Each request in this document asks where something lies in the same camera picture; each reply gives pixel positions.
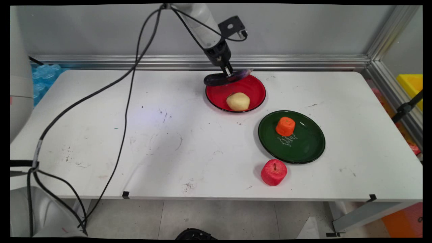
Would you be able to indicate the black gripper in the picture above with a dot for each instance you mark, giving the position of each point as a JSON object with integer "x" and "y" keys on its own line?
{"x": 218, "y": 53}

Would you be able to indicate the dark purple toy eggplant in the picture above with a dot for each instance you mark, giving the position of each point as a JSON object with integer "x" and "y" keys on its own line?
{"x": 216, "y": 79}

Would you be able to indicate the orange toy fruit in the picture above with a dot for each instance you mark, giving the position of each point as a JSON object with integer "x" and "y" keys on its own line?
{"x": 285, "y": 126}

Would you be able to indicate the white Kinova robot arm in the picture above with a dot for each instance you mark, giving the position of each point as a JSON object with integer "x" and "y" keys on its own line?
{"x": 20, "y": 84}

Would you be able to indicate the pale yellow toy potato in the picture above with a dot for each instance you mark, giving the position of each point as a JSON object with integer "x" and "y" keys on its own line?
{"x": 238, "y": 101}

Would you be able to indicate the red plate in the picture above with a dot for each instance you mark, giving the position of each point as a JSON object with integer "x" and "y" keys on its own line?
{"x": 253, "y": 92}

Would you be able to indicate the dark green plate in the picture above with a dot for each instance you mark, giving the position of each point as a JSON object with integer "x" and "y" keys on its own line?
{"x": 303, "y": 145}

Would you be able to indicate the red toy apple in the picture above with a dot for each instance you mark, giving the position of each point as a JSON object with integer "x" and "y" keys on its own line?
{"x": 273, "y": 172}

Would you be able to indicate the black tape marker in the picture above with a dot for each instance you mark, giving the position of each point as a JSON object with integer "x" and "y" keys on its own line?
{"x": 372, "y": 197}
{"x": 126, "y": 195}

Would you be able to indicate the black object on floor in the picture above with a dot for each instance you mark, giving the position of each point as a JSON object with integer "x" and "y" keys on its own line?
{"x": 195, "y": 234}

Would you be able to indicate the yellow plastic bin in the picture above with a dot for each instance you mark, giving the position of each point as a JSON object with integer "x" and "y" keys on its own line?
{"x": 412, "y": 86}

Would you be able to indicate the grey table leg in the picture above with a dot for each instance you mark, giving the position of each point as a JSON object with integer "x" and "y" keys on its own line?
{"x": 364, "y": 214}

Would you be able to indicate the small red object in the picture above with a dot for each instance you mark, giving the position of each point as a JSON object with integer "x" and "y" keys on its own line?
{"x": 414, "y": 148}

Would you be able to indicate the orange box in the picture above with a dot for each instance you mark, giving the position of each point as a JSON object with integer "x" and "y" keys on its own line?
{"x": 405, "y": 222}

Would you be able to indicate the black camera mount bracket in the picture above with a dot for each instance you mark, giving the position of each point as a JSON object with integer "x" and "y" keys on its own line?
{"x": 233, "y": 26}

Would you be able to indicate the horizontal aluminium frame rail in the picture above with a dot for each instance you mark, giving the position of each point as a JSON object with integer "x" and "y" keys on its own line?
{"x": 135, "y": 62}

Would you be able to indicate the aluminium frame corner post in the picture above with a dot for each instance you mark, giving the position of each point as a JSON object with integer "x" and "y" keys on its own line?
{"x": 391, "y": 32}

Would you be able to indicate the side aluminium frame rail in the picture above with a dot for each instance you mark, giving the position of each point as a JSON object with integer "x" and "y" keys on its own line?
{"x": 395, "y": 98}

